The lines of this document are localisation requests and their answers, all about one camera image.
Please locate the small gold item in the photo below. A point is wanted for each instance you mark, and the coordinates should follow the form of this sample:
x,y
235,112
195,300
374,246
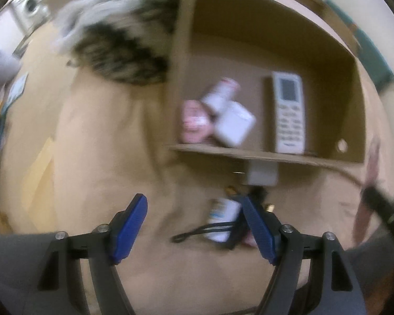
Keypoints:
x,y
269,207

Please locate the white base cabinet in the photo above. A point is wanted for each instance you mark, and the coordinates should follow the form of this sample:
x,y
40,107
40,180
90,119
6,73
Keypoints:
x,y
5,28

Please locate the white bottle with red label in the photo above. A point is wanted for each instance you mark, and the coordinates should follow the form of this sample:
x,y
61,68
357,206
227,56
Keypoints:
x,y
218,96

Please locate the person's right leg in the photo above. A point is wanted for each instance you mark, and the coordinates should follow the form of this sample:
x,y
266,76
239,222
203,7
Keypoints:
x,y
371,265

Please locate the white square box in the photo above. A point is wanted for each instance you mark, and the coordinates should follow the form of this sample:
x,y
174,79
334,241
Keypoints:
x,y
233,126

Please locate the translucent pink pouch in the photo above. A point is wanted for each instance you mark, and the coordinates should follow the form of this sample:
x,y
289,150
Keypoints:
x,y
372,167

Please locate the cardboard box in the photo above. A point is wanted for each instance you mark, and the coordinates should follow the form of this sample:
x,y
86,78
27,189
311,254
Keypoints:
x,y
315,55

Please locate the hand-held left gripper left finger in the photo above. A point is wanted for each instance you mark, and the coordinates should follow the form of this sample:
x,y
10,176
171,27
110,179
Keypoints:
x,y
131,226

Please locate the white remote control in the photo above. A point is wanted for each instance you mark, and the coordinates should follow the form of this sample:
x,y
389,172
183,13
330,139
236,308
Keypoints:
x,y
289,115

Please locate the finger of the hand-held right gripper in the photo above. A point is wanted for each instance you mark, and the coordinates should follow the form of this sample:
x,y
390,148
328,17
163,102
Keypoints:
x,y
381,205

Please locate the white washing machine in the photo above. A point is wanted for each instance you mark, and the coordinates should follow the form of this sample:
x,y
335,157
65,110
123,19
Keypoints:
x,y
31,5

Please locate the grey stuffed bag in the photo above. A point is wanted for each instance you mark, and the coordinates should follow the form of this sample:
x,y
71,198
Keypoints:
x,y
1,67

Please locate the shaggy grey patterned blanket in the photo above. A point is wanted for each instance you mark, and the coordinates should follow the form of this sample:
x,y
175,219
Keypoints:
x,y
124,55

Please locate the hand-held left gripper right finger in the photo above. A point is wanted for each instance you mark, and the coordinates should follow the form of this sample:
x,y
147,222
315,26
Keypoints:
x,y
261,233

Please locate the small white bottle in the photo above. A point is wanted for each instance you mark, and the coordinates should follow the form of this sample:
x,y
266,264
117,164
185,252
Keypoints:
x,y
221,216

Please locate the small pink packet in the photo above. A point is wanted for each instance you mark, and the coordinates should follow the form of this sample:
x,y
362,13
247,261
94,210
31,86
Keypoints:
x,y
192,121

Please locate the white charger adapter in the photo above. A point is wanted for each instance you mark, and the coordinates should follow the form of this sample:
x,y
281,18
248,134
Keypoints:
x,y
262,174

